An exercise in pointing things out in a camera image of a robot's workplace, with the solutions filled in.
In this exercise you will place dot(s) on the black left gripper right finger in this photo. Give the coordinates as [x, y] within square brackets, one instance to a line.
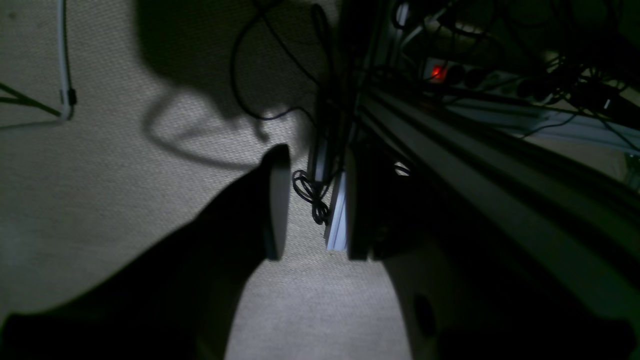
[465, 292]

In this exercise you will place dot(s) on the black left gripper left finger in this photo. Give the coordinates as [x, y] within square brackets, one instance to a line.
[178, 300]

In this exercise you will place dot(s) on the white power strip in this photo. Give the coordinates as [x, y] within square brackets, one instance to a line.
[559, 80]

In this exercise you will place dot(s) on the aluminium frame rail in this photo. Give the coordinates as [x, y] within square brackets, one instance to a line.
[578, 224]

